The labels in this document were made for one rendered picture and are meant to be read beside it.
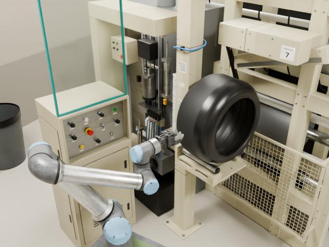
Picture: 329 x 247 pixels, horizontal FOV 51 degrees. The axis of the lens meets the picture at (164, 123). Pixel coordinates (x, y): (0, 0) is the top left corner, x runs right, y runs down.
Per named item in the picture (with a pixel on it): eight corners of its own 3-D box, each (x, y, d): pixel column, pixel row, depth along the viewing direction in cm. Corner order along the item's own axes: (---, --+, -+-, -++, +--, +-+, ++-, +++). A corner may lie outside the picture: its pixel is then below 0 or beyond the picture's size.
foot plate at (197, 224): (162, 222, 317) (162, 221, 316) (184, 209, 332) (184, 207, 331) (182, 240, 299) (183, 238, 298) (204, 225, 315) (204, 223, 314)
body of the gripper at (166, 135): (176, 133, 205) (160, 139, 198) (176, 145, 209) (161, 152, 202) (168, 128, 210) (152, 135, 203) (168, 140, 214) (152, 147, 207)
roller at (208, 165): (185, 149, 262) (181, 153, 261) (183, 145, 259) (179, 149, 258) (221, 170, 239) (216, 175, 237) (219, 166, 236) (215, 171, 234)
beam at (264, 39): (217, 44, 242) (218, 22, 235) (240, 37, 257) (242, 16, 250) (295, 67, 202) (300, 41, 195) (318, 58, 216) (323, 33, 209)
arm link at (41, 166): (31, 165, 156) (163, 181, 186) (30, 151, 166) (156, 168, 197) (25, 186, 160) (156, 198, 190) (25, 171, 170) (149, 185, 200)
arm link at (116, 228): (109, 262, 191) (105, 239, 183) (103, 240, 205) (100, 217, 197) (136, 254, 195) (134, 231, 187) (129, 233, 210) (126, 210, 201)
